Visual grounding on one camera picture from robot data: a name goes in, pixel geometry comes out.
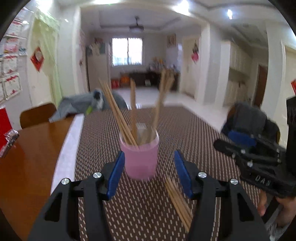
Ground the silver refrigerator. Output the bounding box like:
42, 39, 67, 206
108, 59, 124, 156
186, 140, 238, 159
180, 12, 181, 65
86, 42, 111, 91

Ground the orange cardboard box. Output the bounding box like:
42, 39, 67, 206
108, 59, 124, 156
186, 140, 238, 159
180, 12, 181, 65
120, 75, 130, 86

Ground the brown wooden chair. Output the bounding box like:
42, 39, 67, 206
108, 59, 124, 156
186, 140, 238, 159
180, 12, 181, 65
20, 102, 56, 129

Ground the light green curtain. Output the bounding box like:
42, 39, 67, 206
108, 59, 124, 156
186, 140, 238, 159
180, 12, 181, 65
31, 9, 62, 105

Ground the red door hanging ornament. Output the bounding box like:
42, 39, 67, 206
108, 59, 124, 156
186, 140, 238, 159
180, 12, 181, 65
191, 41, 199, 64

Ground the pink cylindrical cup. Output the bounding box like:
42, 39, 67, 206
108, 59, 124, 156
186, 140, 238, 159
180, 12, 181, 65
119, 133, 159, 181

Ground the wooden chopstick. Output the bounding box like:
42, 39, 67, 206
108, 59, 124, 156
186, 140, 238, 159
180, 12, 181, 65
150, 71, 176, 140
164, 178, 194, 223
164, 182, 193, 230
99, 79, 139, 147
101, 81, 137, 148
147, 69, 172, 142
130, 79, 137, 143
165, 184, 190, 232

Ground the dark wooden desk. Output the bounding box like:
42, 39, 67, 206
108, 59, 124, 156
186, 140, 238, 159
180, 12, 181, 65
128, 71, 181, 91

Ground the dark jacket on chair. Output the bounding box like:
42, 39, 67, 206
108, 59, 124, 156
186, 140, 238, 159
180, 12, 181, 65
221, 102, 280, 144

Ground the red tote bag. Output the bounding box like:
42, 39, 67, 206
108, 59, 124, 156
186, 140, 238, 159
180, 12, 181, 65
0, 105, 13, 149

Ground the person's right hand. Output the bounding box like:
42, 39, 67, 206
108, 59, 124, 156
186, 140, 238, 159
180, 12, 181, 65
257, 190, 296, 227

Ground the small framed wall picture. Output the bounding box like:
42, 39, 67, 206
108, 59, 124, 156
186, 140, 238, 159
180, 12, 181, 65
166, 34, 176, 48

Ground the black ceiling lamp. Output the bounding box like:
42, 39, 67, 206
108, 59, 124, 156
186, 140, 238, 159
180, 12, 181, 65
129, 16, 144, 32

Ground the brown polka dot tablecloth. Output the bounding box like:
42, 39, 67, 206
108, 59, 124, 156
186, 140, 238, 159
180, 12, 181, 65
74, 105, 265, 241

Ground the grey jacket on chair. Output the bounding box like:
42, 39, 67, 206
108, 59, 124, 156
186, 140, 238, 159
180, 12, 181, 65
48, 88, 129, 123

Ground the red cardboard box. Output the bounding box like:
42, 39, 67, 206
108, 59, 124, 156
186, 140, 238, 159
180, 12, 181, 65
111, 78, 120, 89

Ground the window with white frame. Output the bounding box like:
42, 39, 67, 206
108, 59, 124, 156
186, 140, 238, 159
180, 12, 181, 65
111, 38, 143, 66

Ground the plastic packet on table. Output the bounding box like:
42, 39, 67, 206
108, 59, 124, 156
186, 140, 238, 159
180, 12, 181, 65
0, 129, 20, 158

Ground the white wall cabinet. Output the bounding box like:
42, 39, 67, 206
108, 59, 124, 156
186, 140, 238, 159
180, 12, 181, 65
215, 41, 252, 107

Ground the red diamond wall decoration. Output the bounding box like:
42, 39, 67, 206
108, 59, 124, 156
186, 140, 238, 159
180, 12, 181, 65
30, 47, 44, 72

